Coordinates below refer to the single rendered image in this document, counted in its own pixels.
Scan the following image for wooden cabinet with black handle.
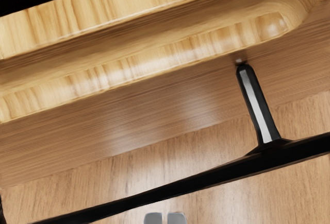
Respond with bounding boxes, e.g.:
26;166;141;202
0;0;330;224

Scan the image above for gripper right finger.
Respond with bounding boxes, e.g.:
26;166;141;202
167;211;187;224

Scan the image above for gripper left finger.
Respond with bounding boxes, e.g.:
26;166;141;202
143;211;164;224

